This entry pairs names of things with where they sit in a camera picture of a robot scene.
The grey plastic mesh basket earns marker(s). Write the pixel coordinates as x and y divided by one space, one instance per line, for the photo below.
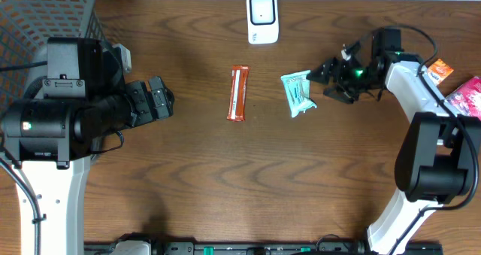
26 26

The red purple snack packet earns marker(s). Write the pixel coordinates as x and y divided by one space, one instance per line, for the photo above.
467 98

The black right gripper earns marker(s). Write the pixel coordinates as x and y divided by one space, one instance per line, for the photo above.
340 67

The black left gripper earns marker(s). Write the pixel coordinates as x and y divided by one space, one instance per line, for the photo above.
149 101

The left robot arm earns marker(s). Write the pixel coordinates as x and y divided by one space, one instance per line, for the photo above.
48 136

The white barcode scanner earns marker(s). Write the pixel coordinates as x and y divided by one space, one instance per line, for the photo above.
262 21

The small orange box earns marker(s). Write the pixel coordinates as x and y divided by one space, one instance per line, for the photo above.
439 71

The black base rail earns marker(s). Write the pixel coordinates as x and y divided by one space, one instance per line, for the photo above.
329 246

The teal snack wrapper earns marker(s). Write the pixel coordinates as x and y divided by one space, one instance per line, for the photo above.
297 89

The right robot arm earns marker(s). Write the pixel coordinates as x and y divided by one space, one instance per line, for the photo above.
437 167

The brown orange snack bar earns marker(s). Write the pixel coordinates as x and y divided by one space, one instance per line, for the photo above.
239 76

